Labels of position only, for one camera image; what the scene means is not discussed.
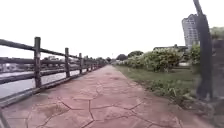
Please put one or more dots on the green flowering hedge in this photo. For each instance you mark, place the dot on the green flowering hedge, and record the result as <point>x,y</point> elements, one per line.
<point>156,59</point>

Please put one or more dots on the dark tree trunk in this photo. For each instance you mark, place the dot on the dark tree trunk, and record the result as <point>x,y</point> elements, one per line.
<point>204,56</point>

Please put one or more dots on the water surface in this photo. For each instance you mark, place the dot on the water surface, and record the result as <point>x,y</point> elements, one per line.
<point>20,85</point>

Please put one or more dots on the dark wooden rail fence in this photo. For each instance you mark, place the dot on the dark wooden rail fence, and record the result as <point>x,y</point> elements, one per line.
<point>37,63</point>

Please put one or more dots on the group of distant trees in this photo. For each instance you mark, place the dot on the group of distant trees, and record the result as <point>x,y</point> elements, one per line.
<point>131,55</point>

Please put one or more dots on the grass strip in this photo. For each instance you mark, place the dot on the grass strip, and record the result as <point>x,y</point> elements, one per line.
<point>166,80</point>

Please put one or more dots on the low dark building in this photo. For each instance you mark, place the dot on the low dark building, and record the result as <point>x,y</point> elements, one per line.
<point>170,48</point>

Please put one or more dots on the tall grey tower building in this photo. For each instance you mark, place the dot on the tall grey tower building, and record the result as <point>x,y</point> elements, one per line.
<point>190,31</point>

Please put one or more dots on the reddish stone-pattern path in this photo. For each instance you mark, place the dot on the reddish stone-pattern path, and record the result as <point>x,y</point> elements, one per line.
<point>103,100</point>

